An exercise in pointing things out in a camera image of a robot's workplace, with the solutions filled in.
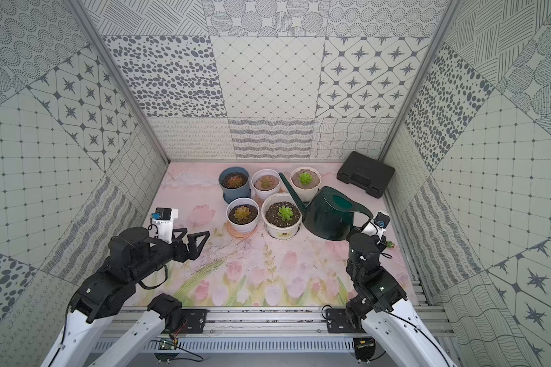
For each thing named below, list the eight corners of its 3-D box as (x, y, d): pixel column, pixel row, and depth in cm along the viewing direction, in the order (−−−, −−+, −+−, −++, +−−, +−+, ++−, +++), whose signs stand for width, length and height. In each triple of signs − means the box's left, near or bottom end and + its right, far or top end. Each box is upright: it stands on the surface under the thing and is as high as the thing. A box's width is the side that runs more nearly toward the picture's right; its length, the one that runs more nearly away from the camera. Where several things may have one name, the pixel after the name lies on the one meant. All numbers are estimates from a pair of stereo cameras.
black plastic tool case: (335, 179, 115) (337, 172, 111) (352, 155, 126) (354, 148, 122) (380, 199, 106) (384, 193, 103) (393, 172, 118) (397, 165, 114)
